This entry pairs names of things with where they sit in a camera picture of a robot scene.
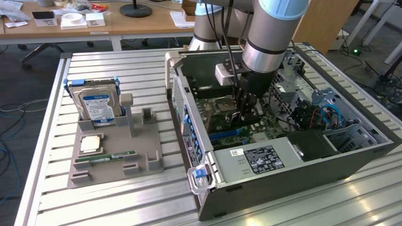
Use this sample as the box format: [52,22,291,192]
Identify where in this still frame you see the wooden cabinet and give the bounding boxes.
[291,0,360,55]

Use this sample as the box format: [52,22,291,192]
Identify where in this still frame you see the black lamp base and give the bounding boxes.
[118,0,153,18]

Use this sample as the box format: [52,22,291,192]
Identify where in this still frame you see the green RAM stick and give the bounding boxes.
[74,150,137,163]

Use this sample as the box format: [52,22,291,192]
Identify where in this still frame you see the open grey PC case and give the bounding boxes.
[164,43,396,222]

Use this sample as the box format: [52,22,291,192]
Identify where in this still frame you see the flat white box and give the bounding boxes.
[60,20,88,31]

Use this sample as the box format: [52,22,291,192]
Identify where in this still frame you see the white box with black top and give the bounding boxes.
[32,11,58,27]

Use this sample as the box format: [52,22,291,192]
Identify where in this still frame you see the green motherboard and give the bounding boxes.
[188,77,289,151]

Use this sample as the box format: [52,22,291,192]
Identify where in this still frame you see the black chair base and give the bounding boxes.
[18,42,94,70]

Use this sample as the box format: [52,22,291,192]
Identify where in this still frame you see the white desk frame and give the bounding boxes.
[344,0,402,64]

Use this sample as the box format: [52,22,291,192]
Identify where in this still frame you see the perforated metal drive cage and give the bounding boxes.
[272,50,315,118]

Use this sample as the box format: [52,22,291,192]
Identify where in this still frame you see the grey plastic parts rack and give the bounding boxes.
[66,93,164,189]

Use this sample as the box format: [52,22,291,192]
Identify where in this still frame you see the white floor cable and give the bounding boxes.
[0,98,48,113]

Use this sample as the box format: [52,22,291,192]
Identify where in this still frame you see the grey power supply unit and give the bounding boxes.
[212,137,304,183]

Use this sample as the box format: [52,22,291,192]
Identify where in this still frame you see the blue floor cable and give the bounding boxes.
[0,110,25,203]

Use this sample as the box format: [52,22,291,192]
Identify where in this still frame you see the white tape roll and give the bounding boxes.
[61,13,82,24]

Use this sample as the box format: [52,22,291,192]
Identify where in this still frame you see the hard disk in blue caddy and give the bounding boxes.
[64,76,122,128]

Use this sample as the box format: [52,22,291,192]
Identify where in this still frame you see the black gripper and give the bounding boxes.
[233,69,277,111]

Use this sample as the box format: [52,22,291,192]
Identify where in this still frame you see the clear plastic bag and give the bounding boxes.
[0,0,30,22]

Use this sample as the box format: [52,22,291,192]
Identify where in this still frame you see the grey metal disk bracket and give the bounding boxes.
[309,87,341,107]

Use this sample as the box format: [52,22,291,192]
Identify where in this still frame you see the graphics card with metal bracket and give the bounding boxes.
[205,109,263,133]

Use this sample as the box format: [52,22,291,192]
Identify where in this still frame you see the stack of white papers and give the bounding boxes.
[169,10,197,29]

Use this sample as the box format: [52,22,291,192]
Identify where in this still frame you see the CPU chip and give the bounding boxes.
[80,136,102,153]

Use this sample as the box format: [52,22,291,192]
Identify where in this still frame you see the small cardboard box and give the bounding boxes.
[181,0,197,17]

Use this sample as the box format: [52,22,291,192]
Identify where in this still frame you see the red data wire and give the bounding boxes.
[308,108,324,129]

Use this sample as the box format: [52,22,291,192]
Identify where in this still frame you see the black camera cable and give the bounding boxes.
[196,0,240,80]

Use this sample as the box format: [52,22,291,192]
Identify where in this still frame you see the CPU socket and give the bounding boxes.
[212,96,237,113]

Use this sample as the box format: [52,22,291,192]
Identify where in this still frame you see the blue data wire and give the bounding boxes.
[323,103,345,129]

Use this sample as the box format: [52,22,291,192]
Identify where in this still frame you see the metal disk bay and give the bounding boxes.
[323,123,379,153]

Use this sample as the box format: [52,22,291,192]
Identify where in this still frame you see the plain white box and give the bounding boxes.
[84,13,105,28]

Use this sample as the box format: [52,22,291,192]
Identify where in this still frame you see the wooden desk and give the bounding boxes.
[0,0,283,45]

